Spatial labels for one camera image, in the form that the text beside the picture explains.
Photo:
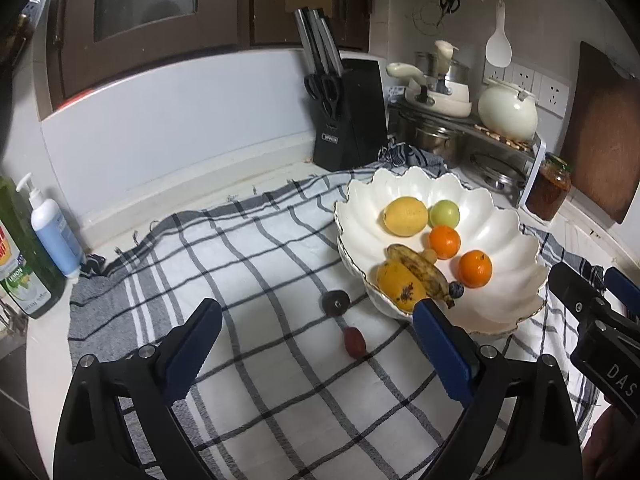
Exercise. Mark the small orange mandarin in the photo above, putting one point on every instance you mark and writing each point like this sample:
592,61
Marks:
445,241

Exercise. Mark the dark round fruit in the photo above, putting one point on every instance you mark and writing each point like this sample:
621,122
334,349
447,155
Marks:
335,303

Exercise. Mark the brown wooden window frame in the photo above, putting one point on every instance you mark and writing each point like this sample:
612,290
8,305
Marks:
240,5

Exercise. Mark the red date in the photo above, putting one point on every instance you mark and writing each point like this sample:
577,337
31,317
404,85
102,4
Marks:
354,342

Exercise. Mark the white blue pump bottle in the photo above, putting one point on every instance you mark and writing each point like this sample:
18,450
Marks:
52,235

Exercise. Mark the orange with dark stem spot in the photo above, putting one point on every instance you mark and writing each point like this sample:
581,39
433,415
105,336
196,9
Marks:
475,269

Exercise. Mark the brown wooden cutting board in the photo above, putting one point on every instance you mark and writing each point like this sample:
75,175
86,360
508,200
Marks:
605,135

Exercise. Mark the steel pot lid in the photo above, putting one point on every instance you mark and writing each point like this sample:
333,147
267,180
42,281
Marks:
500,177

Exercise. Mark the white scalloped bowl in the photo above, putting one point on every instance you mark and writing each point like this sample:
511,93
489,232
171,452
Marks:
500,230

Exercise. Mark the black knife block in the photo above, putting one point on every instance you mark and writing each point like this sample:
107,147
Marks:
360,110

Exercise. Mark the steel kitchen rack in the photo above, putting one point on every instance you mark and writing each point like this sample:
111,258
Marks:
532,170

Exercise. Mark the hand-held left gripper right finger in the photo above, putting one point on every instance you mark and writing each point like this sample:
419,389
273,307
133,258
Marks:
445,355

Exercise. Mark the grey white checked cloth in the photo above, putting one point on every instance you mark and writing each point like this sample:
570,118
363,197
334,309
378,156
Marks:
250,260

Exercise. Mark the yellow lemon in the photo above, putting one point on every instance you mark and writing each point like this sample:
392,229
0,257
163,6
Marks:
405,216

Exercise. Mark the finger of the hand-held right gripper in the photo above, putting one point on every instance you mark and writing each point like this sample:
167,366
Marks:
621,286
570,287

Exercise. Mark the spotted yellow banana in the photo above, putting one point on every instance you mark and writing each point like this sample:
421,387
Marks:
415,265

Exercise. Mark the green dish soap bottle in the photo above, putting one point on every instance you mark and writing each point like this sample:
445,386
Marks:
20,270

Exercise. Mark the yellow mango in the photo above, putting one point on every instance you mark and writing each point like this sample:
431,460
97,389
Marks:
390,280

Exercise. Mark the person's right hand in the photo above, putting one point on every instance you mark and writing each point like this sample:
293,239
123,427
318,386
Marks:
607,442

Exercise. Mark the dark blueberry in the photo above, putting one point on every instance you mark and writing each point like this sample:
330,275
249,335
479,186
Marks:
455,289

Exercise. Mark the cream white kettle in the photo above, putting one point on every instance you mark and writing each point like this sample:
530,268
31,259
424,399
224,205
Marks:
505,110

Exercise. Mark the steel pot with cream knob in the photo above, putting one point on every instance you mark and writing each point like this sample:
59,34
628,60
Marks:
457,72

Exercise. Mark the white wall socket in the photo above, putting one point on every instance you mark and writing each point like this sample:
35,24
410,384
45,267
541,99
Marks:
552,92
522,77

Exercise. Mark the hanging black scissors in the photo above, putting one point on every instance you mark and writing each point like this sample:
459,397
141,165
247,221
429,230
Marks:
448,4

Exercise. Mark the small olive-green fruit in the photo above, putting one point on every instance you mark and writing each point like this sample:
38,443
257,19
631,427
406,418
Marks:
429,255

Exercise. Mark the green apple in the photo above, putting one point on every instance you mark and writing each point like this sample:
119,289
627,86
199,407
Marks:
444,212

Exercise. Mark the large steel pot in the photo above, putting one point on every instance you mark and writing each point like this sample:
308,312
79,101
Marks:
430,137

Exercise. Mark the glass jar of red sauce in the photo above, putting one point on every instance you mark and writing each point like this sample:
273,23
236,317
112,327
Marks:
547,192

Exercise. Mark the wooden trivet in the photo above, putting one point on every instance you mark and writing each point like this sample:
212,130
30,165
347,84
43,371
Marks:
520,146

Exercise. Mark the white rice paddle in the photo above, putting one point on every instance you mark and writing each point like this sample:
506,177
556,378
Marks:
498,50

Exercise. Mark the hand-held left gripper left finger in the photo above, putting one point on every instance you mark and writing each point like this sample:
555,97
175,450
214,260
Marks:
192,355

